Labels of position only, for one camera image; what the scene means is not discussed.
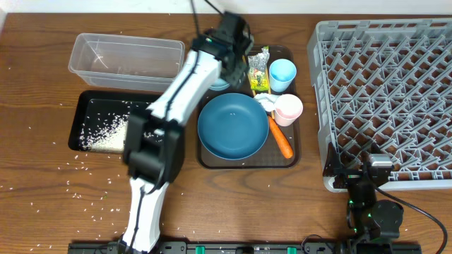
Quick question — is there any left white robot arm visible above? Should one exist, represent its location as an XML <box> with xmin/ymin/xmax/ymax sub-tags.
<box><xmin>117</xmin><ymin>12</ymin><xmax>254</xmax><ymax>253</ymax></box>

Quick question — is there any pile of white rice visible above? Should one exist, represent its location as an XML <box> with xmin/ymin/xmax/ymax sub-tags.
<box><xmin>78</xmin><ymin>112</ymin><xmax>156</xmax><ymax>153</ymax></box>

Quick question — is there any dark blue plate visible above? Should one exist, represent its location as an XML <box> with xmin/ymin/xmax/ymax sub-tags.
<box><xmin>197</xmin><ymin>93</ymin><xmax>269</xmax><ymax>160</ymax></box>

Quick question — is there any orange carrot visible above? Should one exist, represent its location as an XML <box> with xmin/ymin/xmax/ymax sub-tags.
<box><xmin>268</xmin><ymin>116</ymin><xmax>294</xmax><ymax>159</ymax></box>

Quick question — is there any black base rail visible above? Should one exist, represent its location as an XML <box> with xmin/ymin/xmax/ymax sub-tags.
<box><xmin>66</xmin><ymin>236</ymin><xmax>423</xmax><ymax>254</ymax></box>

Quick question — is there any grey dishwasher rack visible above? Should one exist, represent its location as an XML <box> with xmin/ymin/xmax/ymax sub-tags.
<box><xmin>307</xmin><ymin>18</ymin><xmax>451</xmax><ymax>191</ymax></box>

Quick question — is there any clear plastic bin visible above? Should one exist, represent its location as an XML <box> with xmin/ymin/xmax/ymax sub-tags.
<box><xmin>68</xmin><ymin>33</ymin><xmax>185</xmax><ymax>92</ymax></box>

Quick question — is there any light blue cup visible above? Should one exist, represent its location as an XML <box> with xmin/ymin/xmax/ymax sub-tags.
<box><xmin>269</xmin><ymin>59</ymin><xmax>297</xmax><ymax>92</ymax></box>

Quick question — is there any pink cup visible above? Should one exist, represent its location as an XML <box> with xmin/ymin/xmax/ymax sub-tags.
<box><xmin>274</xmin><ymin>94</ymin><xmax>304</xmax><ymax>127</ymax></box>

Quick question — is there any dark brown serving tray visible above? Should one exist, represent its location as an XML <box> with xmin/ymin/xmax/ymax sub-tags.
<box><xmin>196</xmin><ymin>44</ymin><xmax>302</xmax><ymax>170</ymax></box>

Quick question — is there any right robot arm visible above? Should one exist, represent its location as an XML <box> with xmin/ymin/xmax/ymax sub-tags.
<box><xmin>323</xmin><ymin>143</ymin><xmax>404</xmax><ymax>253</ymax></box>

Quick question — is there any black waste tray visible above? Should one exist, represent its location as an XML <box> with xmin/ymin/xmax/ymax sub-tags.
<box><xmin>68</xmin><ymin>90</ymin><xmax>159</xmax><ymax>154</ymax></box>

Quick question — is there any crumpled white tissue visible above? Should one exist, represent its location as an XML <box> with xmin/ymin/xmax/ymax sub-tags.
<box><xmin>254</xmin><ymin>93</ymin><xmax>280</xmax><ymax>112</ymax></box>

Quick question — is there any wooden chopstick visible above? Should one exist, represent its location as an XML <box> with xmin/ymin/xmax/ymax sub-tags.
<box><xmin>265</xmin><ymin>66</ymin><xmax>275</xmax><ymax>119</ymax></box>
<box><xmin>242</xmin><ymin>52</ymin><xmax>268</xmax><ymax>99</ymax></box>

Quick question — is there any light blue bowl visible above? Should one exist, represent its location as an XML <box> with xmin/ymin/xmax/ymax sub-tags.
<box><xmin>209</xmin><ymin>78</ymin><xmax>230</xmax><ymax>91</ymax></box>

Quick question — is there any green foil snack wrapper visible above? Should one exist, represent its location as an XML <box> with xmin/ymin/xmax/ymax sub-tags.
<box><xmin>248</xmin><ymin>46</ymin><xmax>270</xmax><ymax>92</ymax></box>

